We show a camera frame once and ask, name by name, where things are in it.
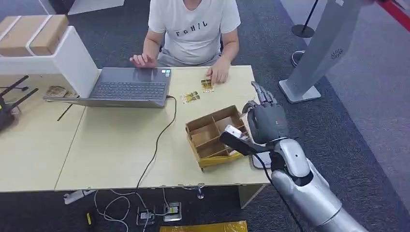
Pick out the person's right hand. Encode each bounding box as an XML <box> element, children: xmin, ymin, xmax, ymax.
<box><xmin>129</xmin><ymin>53</ymin><xmax>158</xmax><ymax>69</ymax></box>

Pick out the black device yellow label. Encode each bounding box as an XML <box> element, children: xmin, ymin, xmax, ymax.
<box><xmin>84</xmin><ymin>211</ymin><xmax>97</xmax><ymax>230</ymax></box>

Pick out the black laptop cable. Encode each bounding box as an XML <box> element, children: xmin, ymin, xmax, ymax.
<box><xmin>136</xmin><ymin>94</ymin><xmax>178</xmax><ymax>189</ymax></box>

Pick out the strapped cardboard box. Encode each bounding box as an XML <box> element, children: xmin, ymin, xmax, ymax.
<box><xmin>0</xmin><ymin>14</ymin><xmax>70</xmax><ymax>58</ymax></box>

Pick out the grey standing kiosk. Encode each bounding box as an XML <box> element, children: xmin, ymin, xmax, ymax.
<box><xmin>278</xmin><ymin>0</ymin><xmax>363</xmax><ymax>104</ymax></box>

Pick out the wooden compartment box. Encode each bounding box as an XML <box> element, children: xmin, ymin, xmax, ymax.
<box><xmin>185</xmin><ymin>104</ymin><xmax>254</xmax><ymax>173</ymax></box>

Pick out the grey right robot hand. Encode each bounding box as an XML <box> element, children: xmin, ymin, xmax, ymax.
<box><xmin>242</xmin><ymin>81</ymin><xmax>290</xmax><ymax>145</ymax></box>

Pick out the round stanchion base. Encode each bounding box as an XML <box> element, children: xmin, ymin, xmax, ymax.
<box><xmin>290</xmin><ymin>50</ymin><xmax>306</xmax><ymax>68</ymax></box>

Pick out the white power strip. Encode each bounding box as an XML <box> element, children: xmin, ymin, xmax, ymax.
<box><xmin>63</xmin><ymin>189</ymin><xmax>97</xmax><ymax>205</ymax></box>

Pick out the silver floor socket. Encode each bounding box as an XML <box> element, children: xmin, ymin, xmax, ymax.
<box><xmin>163</xmin><ymin>202</ymin><xmax>183</xmax><ymax>223</ymax></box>

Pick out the yellow plastic package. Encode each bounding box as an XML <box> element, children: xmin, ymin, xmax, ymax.
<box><xmin>159</xmin><ymin>220</ymin><xmax>249</xmax><ymax>232</ymax></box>

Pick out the person's left hand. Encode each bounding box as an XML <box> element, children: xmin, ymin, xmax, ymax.
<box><xmin>205</xmin><ymin>59</ymin><xmax>232</xmax><ymax>85</ymax></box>

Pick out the printed yellow card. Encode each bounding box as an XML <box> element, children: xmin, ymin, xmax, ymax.
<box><xmin>200</xmin><ymin>78</ymin><xmax>215</xmax><ymax>94</ymax></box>
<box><xmin>180</xmin><ymin>91</ymin><xmax>201</xmax><ymax>104</ymax></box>

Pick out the white shelf unit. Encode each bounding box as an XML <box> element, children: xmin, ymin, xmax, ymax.
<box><xmin>0</xmin><ymin>25</ymin><xmax>101</xmax><ymax>99</ymax></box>

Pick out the white cable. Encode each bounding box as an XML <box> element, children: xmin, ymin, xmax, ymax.
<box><xmin>93</xmin><ymin>188</ymin><xmax>170</xmax><ymax>232</ymax></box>

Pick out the black stanchion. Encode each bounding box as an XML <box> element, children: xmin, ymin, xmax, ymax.
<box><xmin>291</xmin><ymin>0</ymin><xmax>320</xmax><ymax>39</ymax></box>

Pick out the pale desk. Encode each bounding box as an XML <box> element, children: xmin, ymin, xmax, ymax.
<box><xmin>0</xmin><ymin>73</ymin><xmax>87</xmax><ymax>193</ymax></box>
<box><xmin>54</xmin><ymin>65</ymin><xmax>271</xmax><ymax>209</ymax></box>

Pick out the grey laptop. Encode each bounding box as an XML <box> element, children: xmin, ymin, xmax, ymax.
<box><xmin>43</xmin><ymin>66</ymin><xmax>173</xmax><ymax>109</ymax></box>

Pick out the red barrier belt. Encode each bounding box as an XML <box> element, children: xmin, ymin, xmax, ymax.
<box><xmin>376</xmin><ymin>0</ymin><xmax>410</xmax><ymax>32</ymax></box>

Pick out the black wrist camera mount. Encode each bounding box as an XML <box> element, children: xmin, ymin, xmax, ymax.
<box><xmin>219</xmin><ymin>131</ymin><xmax>274</xmax><ymax>157</ymax></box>

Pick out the person's hand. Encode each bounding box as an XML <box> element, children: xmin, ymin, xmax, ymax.
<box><xmin>129</xmin><ymin>53</ymin><xmax>158</xmax><ymax>69</ymax></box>
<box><xmin>205</xmin><ymin>59</ymin><xmax>232</xmax><ymax>85</ymax></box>

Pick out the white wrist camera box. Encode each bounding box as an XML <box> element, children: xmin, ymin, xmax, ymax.
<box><xmin>224</xmin><ymin>124</ymin><xmax>243</xmax><ymax>139</ymax></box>

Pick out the black antenna router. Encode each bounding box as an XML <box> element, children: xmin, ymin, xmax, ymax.
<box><xmin>0</xmin><ymin>74</ymin><xmax>39</xmax><ymax>132</ymax></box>

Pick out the person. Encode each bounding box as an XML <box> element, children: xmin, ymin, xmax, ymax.
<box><xmin>129</xmin><ymin>0</ymin><xmax>241</xmax><ymax>85</ymax></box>

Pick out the black pencil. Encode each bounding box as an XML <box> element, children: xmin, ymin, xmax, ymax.
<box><xmin>57</xmin><ymin>103</ymin><xmax>74</xmax><ymax>122</ymax></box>

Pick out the open floor socket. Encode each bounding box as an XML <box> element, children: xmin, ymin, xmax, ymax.
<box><xmin>136</xmin><ymin>206</ymin><xmax>156</xmax><ymax>227</ymax></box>

